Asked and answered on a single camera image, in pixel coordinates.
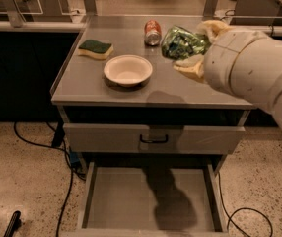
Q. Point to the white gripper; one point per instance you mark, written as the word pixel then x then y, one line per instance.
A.
pixel 220 62

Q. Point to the green soda can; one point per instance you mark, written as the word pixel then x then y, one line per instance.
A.
pixel 180 43

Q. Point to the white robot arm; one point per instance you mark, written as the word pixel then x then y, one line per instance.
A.
pixel 241 62

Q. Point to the orange soda can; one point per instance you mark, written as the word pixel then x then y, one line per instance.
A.
pixel 152 33

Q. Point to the grey metal cabinet counter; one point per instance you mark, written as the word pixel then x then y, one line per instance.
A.
pixel 167 98

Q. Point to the closed grey top drawer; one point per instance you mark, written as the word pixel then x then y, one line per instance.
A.
pixel 124 138

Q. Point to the open grey middle drawer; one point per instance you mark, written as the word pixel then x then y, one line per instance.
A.
pixel 160 201

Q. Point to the white bowl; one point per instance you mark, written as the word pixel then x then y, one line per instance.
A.
pixel 128 70

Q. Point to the green and yellow sponge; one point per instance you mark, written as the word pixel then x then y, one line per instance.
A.
pixel 95 49

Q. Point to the black object on floor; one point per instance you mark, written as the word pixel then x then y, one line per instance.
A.
pixel 14 224

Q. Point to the right grey post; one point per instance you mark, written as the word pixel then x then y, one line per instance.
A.
pixel 210 8

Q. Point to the black drawer handle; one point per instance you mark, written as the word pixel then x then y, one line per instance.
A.
pixel 150 140

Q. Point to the left grey post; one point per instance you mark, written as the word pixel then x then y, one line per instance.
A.
pixel 14 16

